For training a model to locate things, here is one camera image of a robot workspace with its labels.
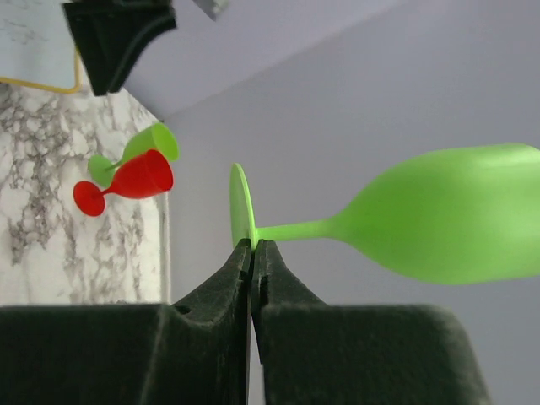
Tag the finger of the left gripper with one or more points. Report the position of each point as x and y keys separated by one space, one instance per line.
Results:
x=110 y=36

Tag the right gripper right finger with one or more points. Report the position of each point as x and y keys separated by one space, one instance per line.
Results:
x=315 y=353

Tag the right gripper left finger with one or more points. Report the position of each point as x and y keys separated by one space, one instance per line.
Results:
x=195 y=351

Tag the green wine glass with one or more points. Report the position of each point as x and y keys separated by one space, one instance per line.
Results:
x=157 y=136
x=450 y=216

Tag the red plastic wine glass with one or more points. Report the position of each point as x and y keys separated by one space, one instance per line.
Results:
x=146 y=175

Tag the small framed whiteboard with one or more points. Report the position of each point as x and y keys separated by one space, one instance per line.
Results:
x=37 y=49

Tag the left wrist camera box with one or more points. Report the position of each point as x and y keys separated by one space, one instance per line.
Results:
x=212 y=8

